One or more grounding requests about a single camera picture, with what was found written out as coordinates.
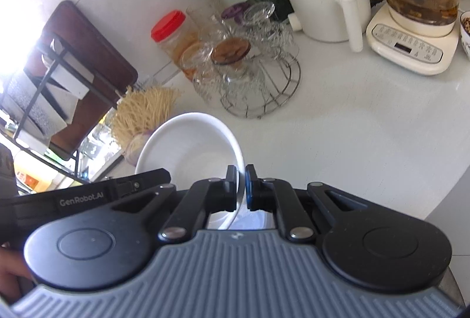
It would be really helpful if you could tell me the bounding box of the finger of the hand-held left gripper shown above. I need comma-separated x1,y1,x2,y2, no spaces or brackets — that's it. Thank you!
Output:
110,168,172,194

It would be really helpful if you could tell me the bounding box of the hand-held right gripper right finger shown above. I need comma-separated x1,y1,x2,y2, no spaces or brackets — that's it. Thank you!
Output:
245,164,370,244

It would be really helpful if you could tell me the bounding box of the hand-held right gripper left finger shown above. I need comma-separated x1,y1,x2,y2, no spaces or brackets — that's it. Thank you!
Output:
110,164,239,244

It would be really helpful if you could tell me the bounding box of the white ceramic bowl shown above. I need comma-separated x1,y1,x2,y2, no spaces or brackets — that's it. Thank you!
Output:
134,112,246,231

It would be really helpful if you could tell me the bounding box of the person's left hand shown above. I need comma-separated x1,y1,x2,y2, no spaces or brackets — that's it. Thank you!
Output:
0,245,34,304

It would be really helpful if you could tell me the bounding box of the garlic bulb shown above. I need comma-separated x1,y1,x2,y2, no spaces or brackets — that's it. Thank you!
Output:
125,131,152,166

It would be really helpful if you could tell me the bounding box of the yellow oil jug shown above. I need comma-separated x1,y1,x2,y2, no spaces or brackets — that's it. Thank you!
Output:
13,151,61,192

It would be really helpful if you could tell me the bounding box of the bundle of dry noodles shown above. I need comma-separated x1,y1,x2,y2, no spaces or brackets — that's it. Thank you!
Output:
110,86,181,154

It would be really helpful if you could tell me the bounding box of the hammered steel cleaver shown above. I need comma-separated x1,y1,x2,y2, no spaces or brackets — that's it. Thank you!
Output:
6,71,69,136

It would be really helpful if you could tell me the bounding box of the white rack cutlery holder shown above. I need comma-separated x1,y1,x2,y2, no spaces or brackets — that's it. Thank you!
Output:
49,60,93,101

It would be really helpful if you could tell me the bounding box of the dark brown cutting board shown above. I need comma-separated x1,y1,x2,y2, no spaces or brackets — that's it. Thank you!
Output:
27,0,139,161

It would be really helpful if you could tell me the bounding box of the brown round lid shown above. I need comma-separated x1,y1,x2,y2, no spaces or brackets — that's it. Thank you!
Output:
211,38,252,66

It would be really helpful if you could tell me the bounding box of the red-lidded plastic jar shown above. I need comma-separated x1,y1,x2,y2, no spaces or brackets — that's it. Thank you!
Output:
150,10,207,82

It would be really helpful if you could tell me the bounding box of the black metal knife rack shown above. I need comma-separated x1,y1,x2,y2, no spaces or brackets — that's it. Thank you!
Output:
0,32,122,187

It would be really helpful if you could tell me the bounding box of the set of clear glass cups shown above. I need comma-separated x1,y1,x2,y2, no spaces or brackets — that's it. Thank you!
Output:
180,1,300,109

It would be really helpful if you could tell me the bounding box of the cream kettle base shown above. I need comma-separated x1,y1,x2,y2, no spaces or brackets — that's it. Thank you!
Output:
366,4,462,77

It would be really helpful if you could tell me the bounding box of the patterned bowl of nuts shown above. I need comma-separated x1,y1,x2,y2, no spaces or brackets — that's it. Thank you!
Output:
459,10,470,60

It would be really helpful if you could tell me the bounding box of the wire cup rack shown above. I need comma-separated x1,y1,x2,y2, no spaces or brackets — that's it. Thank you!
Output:
198,57,302,120

